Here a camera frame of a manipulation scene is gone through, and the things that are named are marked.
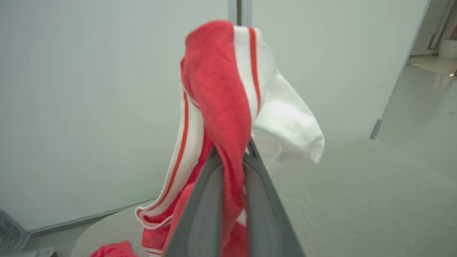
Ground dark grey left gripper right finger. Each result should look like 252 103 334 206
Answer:
243 138 305 257

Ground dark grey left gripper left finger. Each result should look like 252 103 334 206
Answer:
162 147 225 257

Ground red white-trimmed shorts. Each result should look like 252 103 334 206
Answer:
90 241 138 257

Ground red white jersey shirt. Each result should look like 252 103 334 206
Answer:
135 20 325 257

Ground grey fabric sofa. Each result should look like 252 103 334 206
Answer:
70 137 457 257

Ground grey partition end foot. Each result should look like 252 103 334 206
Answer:
370 118 383 140

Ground grey metal partition stand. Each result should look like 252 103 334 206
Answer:
0 209 56 257

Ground grey double partition post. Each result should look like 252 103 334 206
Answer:
228 0 253 27

